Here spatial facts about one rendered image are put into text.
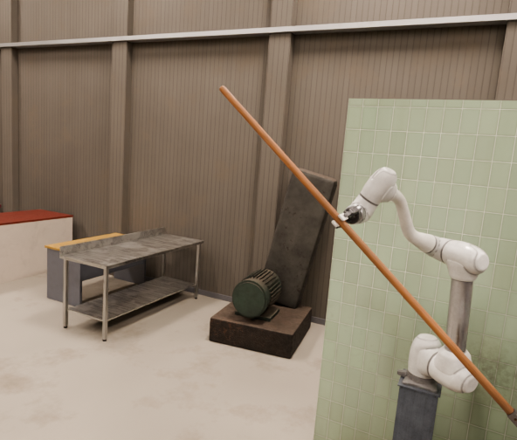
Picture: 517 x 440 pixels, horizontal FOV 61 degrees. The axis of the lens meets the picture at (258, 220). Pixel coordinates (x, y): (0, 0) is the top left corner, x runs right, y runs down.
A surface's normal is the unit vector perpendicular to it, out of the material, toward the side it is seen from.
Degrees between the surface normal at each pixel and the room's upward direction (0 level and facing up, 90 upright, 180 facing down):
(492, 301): 90
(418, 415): 90
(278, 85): 90
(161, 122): 90
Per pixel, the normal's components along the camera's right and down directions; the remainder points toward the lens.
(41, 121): -0.44, 0.11
